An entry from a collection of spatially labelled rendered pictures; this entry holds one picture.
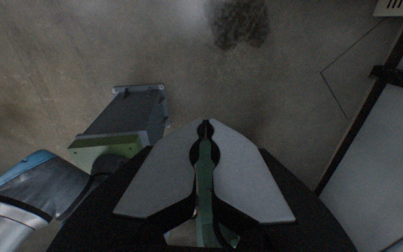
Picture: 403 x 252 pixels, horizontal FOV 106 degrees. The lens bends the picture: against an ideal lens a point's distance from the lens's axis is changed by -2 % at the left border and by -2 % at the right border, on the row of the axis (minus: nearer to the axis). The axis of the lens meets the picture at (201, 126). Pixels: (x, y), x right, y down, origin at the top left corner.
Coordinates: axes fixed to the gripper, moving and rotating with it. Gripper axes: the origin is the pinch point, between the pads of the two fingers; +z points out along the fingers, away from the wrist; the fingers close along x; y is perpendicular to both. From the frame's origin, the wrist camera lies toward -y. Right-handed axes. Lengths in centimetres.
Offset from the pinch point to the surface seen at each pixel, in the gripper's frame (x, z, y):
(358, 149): 143, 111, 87
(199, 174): -5, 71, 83
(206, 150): 0, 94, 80
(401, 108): 143, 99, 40
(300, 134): 91, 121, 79
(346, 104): 124, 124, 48
